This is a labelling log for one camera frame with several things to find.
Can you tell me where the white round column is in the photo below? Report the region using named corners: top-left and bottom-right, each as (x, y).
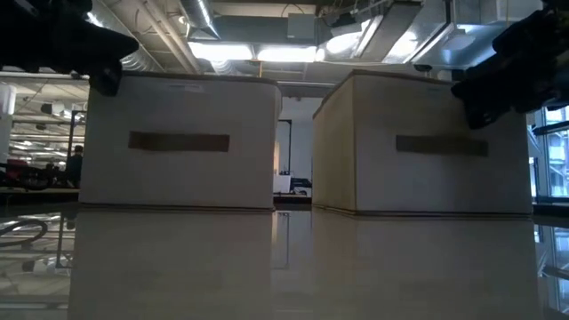
top-left (0, 83), bottom-right (18, 164)

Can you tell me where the white background box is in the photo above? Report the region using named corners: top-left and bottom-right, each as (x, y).
top-left (272, 173), bottom-right (293, 195)

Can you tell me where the window with dark frame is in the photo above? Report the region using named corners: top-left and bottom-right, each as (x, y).
top-left (527, 104), bottom-right (569, 199)

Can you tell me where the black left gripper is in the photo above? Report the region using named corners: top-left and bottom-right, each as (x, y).
top-left (0, 0), bottom-right (140, 98)

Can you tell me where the grey ceiling unit box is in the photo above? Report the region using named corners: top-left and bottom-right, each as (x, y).
top-left (286, 12), bottom-right (317, 41)

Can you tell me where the black background chair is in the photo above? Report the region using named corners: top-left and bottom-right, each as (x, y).
top-left (289, 176), bottom-right (314, 196)

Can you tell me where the large silver air duct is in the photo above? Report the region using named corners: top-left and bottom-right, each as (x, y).
top-left (86, 0), bottom-right (156, 73)

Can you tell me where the black stand post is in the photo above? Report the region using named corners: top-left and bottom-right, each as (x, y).
top-left (66, 108), bottom-right (88, 156)

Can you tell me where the black door frame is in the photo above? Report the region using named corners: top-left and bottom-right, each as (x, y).
top-left (276, 118), bottom-right (293, 210)

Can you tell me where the small silver air duct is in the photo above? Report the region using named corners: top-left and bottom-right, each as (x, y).
top-left (179, 0), bottom-right (221, 39)

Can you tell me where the beige fabric storage bin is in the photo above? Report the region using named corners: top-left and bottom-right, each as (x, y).
top-left (310, 68), bottom-right (534, 218)
top-left (78, 70), bottom-right (284, 211)

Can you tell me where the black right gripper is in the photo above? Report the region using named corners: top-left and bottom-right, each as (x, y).
top-left (451, 0), bottom-right (569, 131)

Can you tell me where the thick black cable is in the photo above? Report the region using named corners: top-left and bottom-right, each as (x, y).
top-left (0, 218), bottom-right (49, 249)

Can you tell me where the rectangular metal ceiling duct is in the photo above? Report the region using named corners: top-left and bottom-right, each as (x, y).
top-left (317, 0), bottom-right (546, 71)

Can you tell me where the person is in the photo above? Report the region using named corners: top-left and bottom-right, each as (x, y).
top-left (65, 144), bottom-right (84, 188)

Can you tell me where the ceiling light panel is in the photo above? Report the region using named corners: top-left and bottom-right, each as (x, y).
top-left (255, 44), bottom-right (319, 63)
top-left (187, 41), bottom-right (254, 62)

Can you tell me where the red background object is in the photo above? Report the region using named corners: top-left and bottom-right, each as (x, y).
top-left (4, 158), bottom-right (31, 180)

